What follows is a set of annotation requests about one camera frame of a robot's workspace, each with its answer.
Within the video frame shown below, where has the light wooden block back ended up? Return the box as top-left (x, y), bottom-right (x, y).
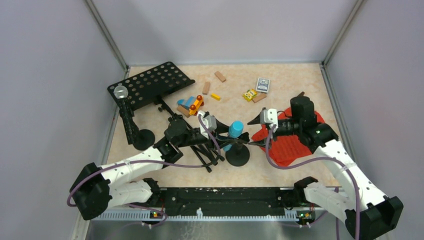
top-left (214, 71), bottom-right (227, 83)

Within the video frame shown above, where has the blue toy microphone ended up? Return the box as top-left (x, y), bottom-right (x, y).
top-left (224, 120), bottom-right (244, 152)

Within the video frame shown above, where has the yellow toy block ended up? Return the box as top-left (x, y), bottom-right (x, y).
top-left (242, 88), bottom-right (258, 102)

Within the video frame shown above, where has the black silver-head microphone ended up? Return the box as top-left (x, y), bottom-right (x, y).
top-left (113, 85), bottom-right (139, 145)

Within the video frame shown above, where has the black music stand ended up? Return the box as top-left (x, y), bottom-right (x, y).
top-left (107, 60), bottom-right (226, 174)

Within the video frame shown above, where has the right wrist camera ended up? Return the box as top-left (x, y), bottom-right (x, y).
top-left (259, 107), bottom-right (278, 129)

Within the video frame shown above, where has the small yellow block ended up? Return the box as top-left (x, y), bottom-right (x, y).
top-left (210, 93), bottom-right (221, 101)

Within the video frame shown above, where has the light wooden block middle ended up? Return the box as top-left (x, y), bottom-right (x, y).
top-left (202, 81), bottom-right (211, 95)

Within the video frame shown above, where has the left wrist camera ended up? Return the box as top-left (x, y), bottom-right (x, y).
top-left (197, 110), bottom-right (217, 139)

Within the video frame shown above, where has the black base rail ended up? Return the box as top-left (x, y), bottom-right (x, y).
top-left (145, 186), bottom-right (327, 220)

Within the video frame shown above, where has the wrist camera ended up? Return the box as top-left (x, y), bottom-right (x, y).
top-left (259, 107), bottom-right (278, 129)
top-left (197, 110), bottom-right (217, 139)

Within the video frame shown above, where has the light wooden block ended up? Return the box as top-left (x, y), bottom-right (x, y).
top-left (214, 71), bottom-right (227, 83)
top-left (202, 81), bottom-right (211, 95)

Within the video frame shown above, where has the black round-base microphone stand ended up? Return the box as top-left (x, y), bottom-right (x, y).
top-left (225, 132), bottom-right (250, 167)

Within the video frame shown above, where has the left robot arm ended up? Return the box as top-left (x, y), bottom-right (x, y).
top-left (67, 115), bottom-right (249, 220)

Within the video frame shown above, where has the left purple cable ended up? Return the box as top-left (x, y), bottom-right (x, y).
top-left (66, 114), bottom-right (222, 229)

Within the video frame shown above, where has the wooden block near card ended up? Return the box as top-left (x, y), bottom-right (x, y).
top-left (252, 93), bottom-right (267, 103)

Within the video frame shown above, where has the red sheet music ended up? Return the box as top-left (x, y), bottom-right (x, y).
top-left (251, 107), bottom-right (325, 167)

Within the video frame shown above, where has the blue yellow toy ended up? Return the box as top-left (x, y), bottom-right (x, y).
top-left (177, 95), bottom-right (204, 118)

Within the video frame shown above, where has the blue playing card box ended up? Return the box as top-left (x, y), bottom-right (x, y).
top-left (255, 77), bottom-right (271, 94)

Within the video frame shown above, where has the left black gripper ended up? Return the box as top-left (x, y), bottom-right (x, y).
top-left (177, 117), bottom-right (239, 151)

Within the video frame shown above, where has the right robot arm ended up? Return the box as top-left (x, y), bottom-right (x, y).
top-left (250, 95), bottom-right (404, 240)

